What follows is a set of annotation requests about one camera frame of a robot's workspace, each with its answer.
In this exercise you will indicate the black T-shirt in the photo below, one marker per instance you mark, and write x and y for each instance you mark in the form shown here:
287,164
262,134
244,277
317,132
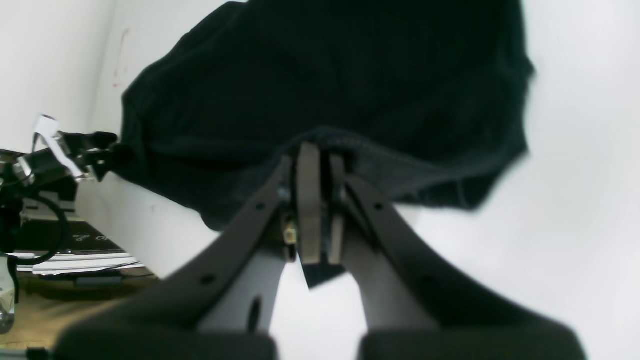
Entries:
424,98

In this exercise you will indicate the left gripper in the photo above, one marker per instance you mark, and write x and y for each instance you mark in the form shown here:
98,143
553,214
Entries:
81,157

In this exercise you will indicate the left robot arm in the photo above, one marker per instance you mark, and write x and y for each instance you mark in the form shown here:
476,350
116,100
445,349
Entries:
39,219

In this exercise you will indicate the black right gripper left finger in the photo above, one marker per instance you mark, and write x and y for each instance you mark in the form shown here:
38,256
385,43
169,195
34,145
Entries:
219,305

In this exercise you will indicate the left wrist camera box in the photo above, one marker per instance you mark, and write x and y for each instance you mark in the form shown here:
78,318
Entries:
45,128

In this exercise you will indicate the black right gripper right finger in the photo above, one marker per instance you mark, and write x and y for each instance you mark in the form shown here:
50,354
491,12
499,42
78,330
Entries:
417,305

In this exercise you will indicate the stack of papers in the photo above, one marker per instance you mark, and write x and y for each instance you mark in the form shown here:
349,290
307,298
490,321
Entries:
88,250

